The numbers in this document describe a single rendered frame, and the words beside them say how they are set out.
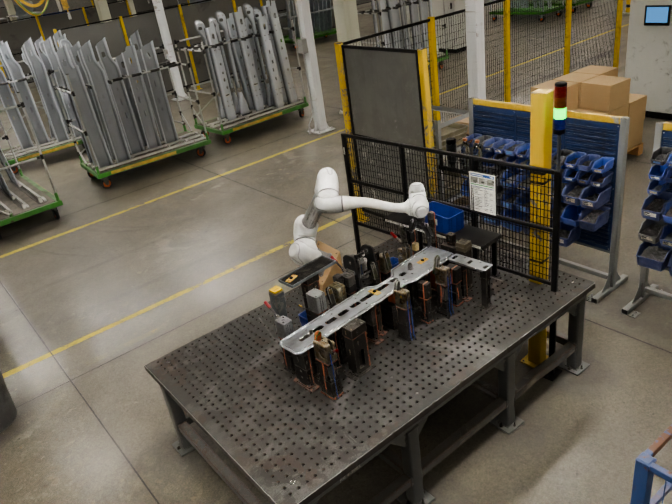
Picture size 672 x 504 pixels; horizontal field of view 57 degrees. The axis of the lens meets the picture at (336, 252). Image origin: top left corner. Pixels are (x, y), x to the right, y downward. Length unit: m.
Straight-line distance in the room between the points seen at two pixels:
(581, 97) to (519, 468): 5.11
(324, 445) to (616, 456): 1.84
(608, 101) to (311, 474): 5.89
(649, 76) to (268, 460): 8.16
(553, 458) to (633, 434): 0.54
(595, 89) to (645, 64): 2.22
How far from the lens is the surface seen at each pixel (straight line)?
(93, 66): 10.05
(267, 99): 11.80
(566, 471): 4.08
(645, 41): 10.00
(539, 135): 3.96
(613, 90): 7.88
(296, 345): 3.45
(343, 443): 3.26
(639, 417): 4.50
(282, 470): 3.21
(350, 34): 11.30
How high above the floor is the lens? 2.98
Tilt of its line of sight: 27 degrees down
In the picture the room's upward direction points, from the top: 9 degrees counter-clockwise
